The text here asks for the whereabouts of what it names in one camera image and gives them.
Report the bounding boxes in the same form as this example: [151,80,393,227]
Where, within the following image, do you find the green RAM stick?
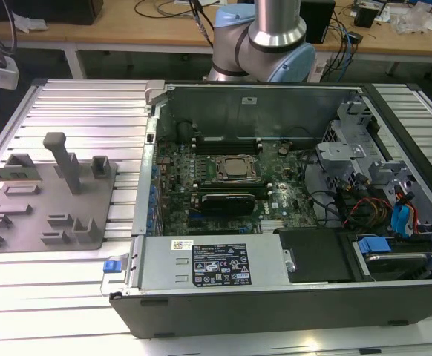
[0,168,41,182]

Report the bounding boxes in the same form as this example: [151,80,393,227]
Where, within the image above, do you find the black RAM slots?
[194,134,264,156]

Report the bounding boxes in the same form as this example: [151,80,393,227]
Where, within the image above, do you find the grey parts rack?
[0,132,120,254]

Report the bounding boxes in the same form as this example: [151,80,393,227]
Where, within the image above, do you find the crumpled white paper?
[10,10,49,35]

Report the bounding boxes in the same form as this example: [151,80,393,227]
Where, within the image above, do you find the large black box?
[0,0,104,26]

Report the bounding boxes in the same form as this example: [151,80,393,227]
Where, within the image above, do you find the wooden desk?
[0,0,432,66]

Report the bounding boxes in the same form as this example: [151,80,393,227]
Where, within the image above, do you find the black cylinder capacitor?
[176,119,195,145]

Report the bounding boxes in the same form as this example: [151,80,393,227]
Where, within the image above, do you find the grey power supply unit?
[138,236,295,291]

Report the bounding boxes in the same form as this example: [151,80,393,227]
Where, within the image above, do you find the metal CPU socket cover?
[215,153,262,183]

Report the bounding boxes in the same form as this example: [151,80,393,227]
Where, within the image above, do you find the black graphics card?
[200,192,257,219]

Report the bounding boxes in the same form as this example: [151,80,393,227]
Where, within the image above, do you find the silver CPU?
[225,158,253,176]

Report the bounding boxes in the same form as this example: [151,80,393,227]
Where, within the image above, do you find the black power supply label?
[192,243,253,287]

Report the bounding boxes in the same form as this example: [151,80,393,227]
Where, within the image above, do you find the silver board heat sink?
[259,218,284,234]

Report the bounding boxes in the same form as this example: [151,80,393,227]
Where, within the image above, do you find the green motherboard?
[152,139,321,237]

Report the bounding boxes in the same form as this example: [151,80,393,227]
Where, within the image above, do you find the open black PC case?
[100,79,432,340]

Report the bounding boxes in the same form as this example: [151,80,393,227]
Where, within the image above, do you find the black plastic cover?
[274,227,353,283]

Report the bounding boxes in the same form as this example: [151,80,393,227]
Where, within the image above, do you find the tall black box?
[301,0,336,45]

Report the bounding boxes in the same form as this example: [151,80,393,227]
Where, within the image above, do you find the grey metal drive cage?
[315,100,418,196]

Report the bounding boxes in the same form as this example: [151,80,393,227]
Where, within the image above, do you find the small black cube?
[353,6,381,28]

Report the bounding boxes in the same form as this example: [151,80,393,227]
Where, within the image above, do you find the hard disk in blue carrier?
[352,237,432,281]

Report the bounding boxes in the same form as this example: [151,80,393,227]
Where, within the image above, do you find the clear plastic bags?
[389,5,432,37]

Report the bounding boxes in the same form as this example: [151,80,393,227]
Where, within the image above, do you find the black camera cable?
[189,0,217,49]

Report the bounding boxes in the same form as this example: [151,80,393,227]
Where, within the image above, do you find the coloured wire bundle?
[342,197,394,230]

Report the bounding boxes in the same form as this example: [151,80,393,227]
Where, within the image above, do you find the blue flat wires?
[394,189,420,239]

